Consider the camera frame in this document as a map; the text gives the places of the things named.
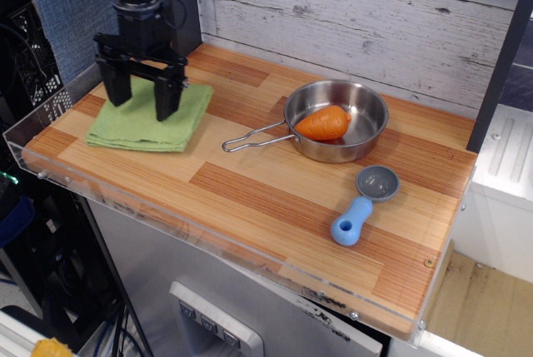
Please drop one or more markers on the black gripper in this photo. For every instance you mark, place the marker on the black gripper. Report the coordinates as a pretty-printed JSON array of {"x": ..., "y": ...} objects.
[{"x": 146, "y": 32}]

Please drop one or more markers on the green towel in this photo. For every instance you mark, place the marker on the green towel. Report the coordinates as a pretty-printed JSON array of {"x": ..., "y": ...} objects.
[{"x": 134, "y": 126}]

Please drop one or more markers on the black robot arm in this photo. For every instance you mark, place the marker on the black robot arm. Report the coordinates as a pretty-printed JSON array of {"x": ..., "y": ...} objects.
[{"x": 144, "y": 47}]

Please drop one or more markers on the blue fabric partition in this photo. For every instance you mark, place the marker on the blue fabric partition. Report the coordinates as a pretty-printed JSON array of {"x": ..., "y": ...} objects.
[{"x": 70, "y": 27}]

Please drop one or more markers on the black plastic crate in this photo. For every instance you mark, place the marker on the black plastic crate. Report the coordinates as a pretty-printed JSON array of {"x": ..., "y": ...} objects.
[{"x": 28, "y": 67}]

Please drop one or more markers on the orange toy carrot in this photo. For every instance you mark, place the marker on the orange toy carrot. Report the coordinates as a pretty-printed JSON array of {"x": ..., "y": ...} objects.
[{"x": 327, "y": 124}]

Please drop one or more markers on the stainless steel pan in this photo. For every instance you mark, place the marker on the stainless steel pan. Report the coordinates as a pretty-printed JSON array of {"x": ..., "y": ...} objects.
[{"x": 369, "y": 117}]

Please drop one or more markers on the clear acrylic table guard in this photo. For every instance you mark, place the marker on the clear acrylic table guard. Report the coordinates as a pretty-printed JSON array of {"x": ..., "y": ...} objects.
[{"x": 269, "y": 209}]

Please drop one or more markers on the grey toy button panel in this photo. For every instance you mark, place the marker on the grey toy button panel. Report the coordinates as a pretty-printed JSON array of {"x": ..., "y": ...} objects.
[{"x": 212, "y": 323}]

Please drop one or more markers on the blue grey toy scoop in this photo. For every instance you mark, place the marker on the blue grey toy scoop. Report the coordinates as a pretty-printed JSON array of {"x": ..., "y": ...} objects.
[{"x": 376, "y": 184}]

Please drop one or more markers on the yellow object bottom left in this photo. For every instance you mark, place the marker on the yellow object bottom left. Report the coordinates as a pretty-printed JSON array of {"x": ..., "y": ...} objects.
[{"x": 51, "y": 348}]

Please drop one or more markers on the stainless steel toy cabinet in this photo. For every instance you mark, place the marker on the stainless steel toy cabinet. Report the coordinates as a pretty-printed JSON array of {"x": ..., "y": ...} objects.
[{"x": 148, "y": 260}]

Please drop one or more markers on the white toy sink unit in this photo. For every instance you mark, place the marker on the white toy sink unit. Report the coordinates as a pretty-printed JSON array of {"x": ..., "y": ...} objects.
[{"x": 494, "y": 223}]

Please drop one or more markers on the dark grey right post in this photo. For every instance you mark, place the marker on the dark grey right post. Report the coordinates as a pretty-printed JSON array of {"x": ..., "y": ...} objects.
[{"x": 511, "y": 44}]

